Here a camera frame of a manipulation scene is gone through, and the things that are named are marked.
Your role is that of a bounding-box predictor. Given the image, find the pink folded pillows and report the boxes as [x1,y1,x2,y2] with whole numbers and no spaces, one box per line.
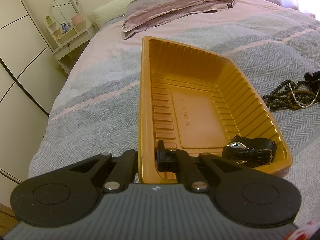
[122,0,235,40]

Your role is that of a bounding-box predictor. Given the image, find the white dressing table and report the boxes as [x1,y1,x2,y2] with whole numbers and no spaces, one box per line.
[44,17,97,75]

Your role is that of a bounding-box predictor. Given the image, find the white pillow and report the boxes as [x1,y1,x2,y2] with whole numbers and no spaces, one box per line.
[92,0,138,28]

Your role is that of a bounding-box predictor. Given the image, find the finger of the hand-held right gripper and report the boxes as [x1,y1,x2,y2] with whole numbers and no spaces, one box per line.
[304,70,320,84]

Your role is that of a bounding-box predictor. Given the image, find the round mirror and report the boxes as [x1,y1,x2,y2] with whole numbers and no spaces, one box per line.
[51,0,82,27]

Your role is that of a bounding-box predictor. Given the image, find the dark bead necklace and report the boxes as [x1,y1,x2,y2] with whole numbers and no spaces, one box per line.
[262,79,310,111]

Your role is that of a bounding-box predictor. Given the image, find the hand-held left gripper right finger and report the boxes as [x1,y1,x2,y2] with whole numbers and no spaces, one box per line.
[156,139,241,193]

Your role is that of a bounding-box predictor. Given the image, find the gold plastic tray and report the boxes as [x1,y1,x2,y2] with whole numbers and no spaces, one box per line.
[137,36,293,184]

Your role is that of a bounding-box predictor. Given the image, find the white pearl necklace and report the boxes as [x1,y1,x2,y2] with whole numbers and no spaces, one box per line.
[287,81,318,109]

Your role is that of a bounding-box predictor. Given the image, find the black leather strap watch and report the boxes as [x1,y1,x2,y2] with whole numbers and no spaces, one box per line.
[222,135,278,166]

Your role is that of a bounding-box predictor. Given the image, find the cream wardrobe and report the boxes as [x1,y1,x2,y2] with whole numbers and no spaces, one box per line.
[0,0,52,184]

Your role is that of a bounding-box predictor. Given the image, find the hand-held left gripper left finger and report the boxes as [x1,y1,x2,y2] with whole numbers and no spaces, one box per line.
[69,149,139,193]

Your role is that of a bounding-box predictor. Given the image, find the red and white packet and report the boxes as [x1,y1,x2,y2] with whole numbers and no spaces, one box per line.
[287,219,320,240]

